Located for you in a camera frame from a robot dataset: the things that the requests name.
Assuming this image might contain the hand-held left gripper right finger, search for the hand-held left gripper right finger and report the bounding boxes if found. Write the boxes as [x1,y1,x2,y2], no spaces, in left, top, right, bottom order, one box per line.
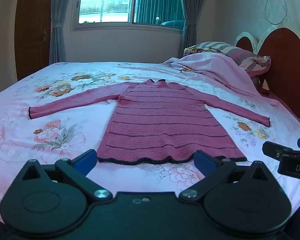
[179,150,275,203]

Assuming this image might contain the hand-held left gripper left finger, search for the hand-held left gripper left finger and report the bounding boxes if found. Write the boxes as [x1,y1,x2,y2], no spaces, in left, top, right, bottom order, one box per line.
[15,149,113,203]

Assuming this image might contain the pink striped knitted dress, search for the pink striped knitted dress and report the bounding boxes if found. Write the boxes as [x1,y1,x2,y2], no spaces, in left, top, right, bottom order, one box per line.
[29,79,271,166]

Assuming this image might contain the floral bed sheet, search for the floral bed sheet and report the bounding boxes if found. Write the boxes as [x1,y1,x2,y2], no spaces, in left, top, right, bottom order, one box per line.
[0,61,300,220]

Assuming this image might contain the red wooden headboard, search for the red wooden headboard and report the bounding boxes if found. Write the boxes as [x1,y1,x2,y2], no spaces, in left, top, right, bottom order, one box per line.
[235,27,300,127]

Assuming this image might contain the pink blanket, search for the pink blanket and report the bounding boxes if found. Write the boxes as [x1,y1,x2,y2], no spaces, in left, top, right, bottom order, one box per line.
[164,52,278,107]

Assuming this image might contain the grey pink striped pillow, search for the grey pink striped pillow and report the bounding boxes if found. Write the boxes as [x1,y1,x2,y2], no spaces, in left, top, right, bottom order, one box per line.
[190,41,272,77]

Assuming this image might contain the floral patterned pillow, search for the floral patterned pillow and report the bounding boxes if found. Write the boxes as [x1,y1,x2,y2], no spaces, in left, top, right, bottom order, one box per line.
[182,46,215,57]

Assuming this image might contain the grey curtain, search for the grey curtain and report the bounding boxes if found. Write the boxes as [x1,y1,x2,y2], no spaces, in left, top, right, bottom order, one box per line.
[49,0,84,65]
[179,0,210,52]

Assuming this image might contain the brown wooden door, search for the brown wooden door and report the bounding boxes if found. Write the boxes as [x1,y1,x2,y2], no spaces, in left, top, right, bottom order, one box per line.
[14,0,53,80]

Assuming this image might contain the window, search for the window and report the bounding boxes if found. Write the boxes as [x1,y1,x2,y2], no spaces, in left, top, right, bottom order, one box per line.
[74,0,187,32]

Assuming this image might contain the teal curtain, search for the teal curtain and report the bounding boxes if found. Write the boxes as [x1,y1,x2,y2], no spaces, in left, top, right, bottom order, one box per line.
[135,0,185,25]

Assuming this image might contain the hanging wire loop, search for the hanging wire loop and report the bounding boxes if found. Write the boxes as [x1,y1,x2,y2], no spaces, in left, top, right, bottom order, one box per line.
[264,0,288,26]

